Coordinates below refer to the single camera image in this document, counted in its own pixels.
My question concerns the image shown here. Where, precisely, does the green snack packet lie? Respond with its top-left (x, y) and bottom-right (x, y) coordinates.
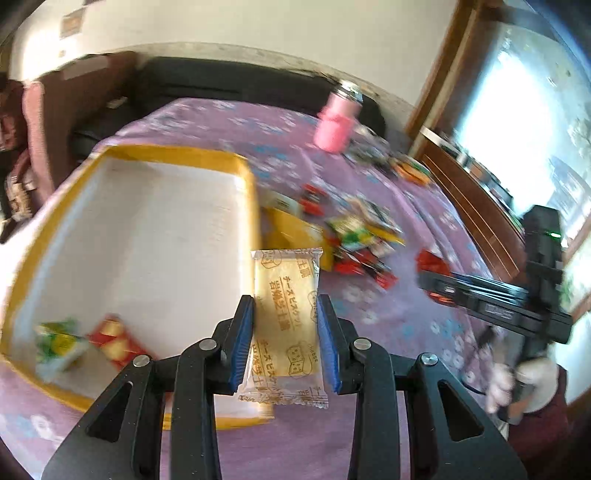
top-left (34, 318), bottom-right (88, 384)

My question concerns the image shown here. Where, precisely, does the purple floral tablecloth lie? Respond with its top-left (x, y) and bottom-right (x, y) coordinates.
top-left (0, 97), bottom-right (513, 480)

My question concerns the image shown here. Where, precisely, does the pile of colourful snack packets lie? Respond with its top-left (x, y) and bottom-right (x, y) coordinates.
top-left (344, 124), bottom-right (435, 188)
top-left (300, 184), bottom-right (404, 291)

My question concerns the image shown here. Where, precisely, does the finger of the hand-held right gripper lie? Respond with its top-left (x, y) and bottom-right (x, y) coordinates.
top-left (418, 271), bottom-right (485, 319)
top-left (450, 272), bottom-right (529, 298)

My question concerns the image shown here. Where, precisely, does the red snack packet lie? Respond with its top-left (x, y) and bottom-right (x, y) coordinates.
top-left (87, 315), bottom-right (146, 372)
top-left (416, 249), bottom-right (455, 305)

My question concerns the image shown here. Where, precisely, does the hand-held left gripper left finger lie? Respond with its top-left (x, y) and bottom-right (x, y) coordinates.
top-left (41, 294), bottom-right (257, 480)

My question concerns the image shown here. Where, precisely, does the wooden framed window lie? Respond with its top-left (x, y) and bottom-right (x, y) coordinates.
top-left (406, 0), bottom-right (591, 287)

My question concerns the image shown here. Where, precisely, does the yellow cardboard tray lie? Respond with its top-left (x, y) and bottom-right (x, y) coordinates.
top-left (0, 145), bottom-right (278, 432)

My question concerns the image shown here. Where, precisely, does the pale yellow biscuit packet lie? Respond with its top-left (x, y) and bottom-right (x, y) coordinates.
top-left (235, 247), bottom-right (331, 411)

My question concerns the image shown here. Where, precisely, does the brown armchair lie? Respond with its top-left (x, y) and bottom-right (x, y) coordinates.
top-left (23, 51), bottom-right (139, 195)

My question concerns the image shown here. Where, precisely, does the black sofa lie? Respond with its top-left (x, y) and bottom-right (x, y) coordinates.
top-left (69, 56), bottom-right (386, 162)

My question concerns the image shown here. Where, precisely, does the person's right hand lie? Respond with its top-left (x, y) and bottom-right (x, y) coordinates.
top-left (484, 356), bottom-right (561, 416)

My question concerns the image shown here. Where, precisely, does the pink sleeved bottle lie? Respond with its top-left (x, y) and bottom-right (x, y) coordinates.
top-left (314, 80), bottom-right (365, 153)

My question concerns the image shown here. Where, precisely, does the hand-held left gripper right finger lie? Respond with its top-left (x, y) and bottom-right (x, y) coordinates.
top-left (316, 294), bottom-right (529, 480)

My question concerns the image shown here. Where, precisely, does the person's right forearm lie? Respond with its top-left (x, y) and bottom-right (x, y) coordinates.
top-left (505, 364), bottom-right (575, 462)

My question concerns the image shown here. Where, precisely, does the yellow snack packet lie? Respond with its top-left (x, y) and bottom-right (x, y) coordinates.
top-left (265, 207), bottom-right (334, 273)

